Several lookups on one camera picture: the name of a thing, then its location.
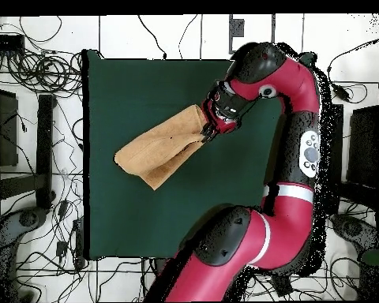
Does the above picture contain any black box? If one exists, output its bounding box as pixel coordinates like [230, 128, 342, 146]
[346, 104, 379, 190]
[0, 86, 20, 168]

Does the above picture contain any dark green tablecloth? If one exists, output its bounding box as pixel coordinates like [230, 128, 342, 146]
[81, 49, 318, 261]

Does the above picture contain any black cable coil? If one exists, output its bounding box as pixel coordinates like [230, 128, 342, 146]
[6, 50, 83, 95]

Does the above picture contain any black power strip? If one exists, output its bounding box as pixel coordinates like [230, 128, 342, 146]
[0, 33, 25, 51]
[72, 217, 85, 269]

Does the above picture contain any black stand bar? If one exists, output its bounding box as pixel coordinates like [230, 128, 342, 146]
[35, 93, 56, 210]
[326, 103, 344, 215]

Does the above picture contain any black power brick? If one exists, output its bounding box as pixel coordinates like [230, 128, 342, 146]
[271, 273, 294, 297]

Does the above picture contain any orange terry towel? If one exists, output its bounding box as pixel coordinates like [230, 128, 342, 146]
[113, 103, 210, 191]

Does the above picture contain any grey square frame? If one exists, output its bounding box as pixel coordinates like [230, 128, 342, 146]
[228, 13, 276, 55]

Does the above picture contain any black cable with plug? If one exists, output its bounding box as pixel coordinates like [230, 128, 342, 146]
[137, 13, 168, 61]

